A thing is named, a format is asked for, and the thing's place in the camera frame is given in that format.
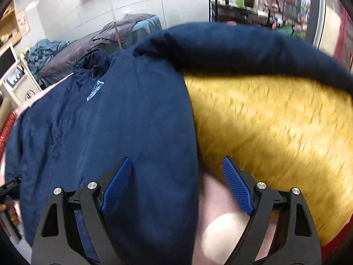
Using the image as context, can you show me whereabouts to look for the wooden wall shelf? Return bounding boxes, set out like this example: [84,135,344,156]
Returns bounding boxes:
[0,0,23,51]

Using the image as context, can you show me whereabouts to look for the red patterned mat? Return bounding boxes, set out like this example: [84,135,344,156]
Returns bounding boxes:
[0,110,17,158]

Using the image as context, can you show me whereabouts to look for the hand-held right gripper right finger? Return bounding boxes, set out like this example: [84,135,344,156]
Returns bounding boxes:
[222,157,323,265]

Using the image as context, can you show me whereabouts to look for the grey duvet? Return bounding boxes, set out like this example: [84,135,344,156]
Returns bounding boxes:
[39,13,155,81]

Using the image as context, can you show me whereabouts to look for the pink polka dot blanket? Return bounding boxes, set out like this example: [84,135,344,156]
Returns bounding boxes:
[17,73,279,265]

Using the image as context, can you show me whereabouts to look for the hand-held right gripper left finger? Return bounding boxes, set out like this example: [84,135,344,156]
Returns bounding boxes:
[31,156,135,265]

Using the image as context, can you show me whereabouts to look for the white machine with screen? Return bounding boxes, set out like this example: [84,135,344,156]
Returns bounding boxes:
[0,43,42,104]

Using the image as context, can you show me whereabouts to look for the white floor lamp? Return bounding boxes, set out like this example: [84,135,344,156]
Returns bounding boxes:
[107,0,162,51]

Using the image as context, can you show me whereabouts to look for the navy jacket with yellow lining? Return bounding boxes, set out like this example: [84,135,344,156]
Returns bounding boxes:
[4,22,353,265]

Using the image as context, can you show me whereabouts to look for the black storage rack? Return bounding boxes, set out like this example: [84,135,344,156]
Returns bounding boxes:
[209,0,278,28]

